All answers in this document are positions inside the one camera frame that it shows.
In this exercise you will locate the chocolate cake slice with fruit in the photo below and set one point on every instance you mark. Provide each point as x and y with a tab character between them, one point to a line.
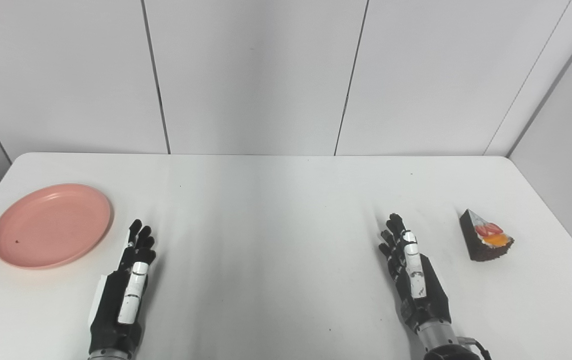
483	247

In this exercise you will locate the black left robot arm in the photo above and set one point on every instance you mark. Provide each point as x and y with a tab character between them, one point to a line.
108	356

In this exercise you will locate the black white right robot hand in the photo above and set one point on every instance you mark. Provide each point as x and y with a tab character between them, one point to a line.
428	290

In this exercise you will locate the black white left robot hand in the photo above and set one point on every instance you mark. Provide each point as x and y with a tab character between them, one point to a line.
115	300

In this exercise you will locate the pink round plate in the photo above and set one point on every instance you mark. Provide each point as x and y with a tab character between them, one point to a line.
50	227

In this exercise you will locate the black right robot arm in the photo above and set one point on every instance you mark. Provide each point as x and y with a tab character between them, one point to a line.
441	345

